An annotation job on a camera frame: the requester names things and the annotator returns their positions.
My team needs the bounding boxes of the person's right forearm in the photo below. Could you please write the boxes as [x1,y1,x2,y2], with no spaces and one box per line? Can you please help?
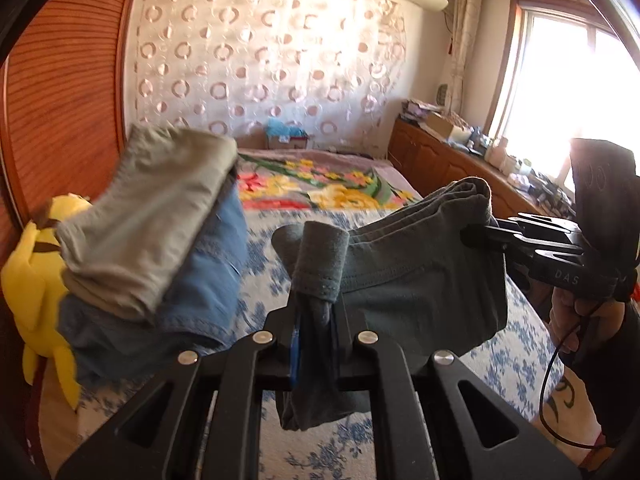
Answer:
[572,300,640,466]

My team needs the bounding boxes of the teal pants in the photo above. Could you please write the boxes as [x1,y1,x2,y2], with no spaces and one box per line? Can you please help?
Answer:
[271,176,510,432]

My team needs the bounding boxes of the yellow plush toy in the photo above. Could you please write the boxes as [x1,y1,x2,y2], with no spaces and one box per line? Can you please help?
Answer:
[0,194,93,411]

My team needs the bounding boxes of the cardboard box with blue bag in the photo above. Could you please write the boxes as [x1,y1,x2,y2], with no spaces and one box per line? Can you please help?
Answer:
[265,119,311,150]

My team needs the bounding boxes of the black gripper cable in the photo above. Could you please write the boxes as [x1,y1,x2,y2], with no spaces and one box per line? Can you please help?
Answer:
[540,310,616,448]

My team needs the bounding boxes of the wooden cabinet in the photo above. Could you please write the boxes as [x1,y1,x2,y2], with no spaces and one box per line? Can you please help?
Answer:
[387,117,576,221]

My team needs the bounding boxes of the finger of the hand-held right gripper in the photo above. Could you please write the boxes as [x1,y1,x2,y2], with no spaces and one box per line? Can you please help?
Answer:
[507,213,583,233]
[460,225,583,261]

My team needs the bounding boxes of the wooden framed window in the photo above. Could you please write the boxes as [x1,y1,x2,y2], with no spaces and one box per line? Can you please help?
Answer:
[487,0,640,196]

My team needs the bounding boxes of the open cardboard box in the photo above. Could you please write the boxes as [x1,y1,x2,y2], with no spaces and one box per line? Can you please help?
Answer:
[425,112,473,143]

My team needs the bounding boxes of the folded khaki pants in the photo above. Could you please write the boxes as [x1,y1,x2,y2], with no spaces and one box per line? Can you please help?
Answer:
[55,125,240,318]

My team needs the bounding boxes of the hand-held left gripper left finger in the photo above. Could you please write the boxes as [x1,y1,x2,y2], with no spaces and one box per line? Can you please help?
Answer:
[55,307,303,480]

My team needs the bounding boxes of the wooden slatted wardrobe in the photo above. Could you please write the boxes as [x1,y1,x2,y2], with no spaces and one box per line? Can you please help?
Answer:
[0,0,147,480]

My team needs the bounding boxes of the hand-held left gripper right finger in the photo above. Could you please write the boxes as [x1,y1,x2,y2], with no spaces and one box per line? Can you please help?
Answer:
[325,307,583,480]

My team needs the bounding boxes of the stack of papers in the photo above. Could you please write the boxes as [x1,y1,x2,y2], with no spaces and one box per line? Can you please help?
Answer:
[402,99,441,121]

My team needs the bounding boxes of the person's right hand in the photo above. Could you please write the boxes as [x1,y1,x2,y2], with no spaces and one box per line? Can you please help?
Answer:
[550,292,626,356]

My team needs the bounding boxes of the folded blue jeans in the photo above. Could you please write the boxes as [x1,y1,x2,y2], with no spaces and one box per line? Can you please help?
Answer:
[59,185,251,386]

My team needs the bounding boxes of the bed with floral sheet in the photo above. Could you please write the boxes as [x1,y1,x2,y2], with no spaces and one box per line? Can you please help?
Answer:
[40,207,566,480]

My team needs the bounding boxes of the colourful flower blanket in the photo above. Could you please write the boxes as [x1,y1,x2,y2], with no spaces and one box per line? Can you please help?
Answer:
[235,147,426,213]

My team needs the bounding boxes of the sheer circle-patterned curtain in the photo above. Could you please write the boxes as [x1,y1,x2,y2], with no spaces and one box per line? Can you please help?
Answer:
[122,0,408,153]

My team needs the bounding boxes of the beige window curtain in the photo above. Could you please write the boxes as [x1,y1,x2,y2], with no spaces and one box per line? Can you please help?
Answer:
[447,0,483,121]

